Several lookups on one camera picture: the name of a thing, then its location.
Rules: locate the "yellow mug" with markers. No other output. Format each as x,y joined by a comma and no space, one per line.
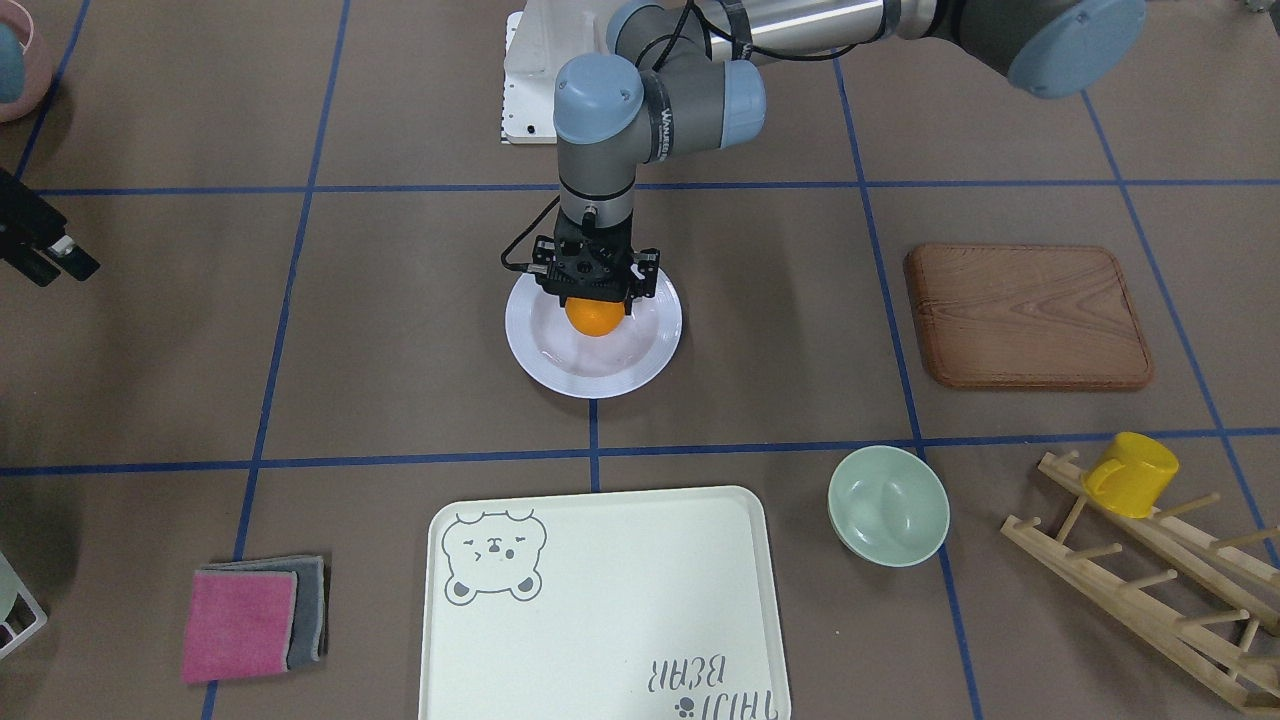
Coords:
1131,474

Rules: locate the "white round plate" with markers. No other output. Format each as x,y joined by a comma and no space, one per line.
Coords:
554,354

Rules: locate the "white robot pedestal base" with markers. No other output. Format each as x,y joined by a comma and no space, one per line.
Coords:
539,40

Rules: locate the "white wire cup rack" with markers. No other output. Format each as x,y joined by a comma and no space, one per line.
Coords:
21,614

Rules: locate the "mint green bowl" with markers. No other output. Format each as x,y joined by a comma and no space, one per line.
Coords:
888,507

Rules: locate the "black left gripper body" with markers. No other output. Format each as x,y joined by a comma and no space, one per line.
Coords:
645,276

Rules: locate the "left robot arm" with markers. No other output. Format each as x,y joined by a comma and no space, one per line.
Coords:
672,81

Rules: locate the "wooden peg drying rack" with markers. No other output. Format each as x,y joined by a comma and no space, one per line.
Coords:
1203,612

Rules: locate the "orange fruit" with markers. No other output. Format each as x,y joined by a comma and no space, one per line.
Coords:
594,318

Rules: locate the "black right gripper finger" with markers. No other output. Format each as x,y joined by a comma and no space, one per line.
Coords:
35,267
72,259

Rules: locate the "wooden cutting board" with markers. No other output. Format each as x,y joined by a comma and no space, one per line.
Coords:
1001,316

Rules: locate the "pink cloth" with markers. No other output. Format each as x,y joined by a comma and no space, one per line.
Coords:
239,625

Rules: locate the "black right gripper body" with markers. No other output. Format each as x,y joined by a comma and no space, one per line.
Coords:
22,232

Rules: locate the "grey cloth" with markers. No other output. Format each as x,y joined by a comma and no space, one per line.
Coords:
309,607

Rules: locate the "cream bear tray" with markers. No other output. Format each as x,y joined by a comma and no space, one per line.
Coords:
654,604

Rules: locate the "pink bowl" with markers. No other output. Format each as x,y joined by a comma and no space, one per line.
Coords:
26,63

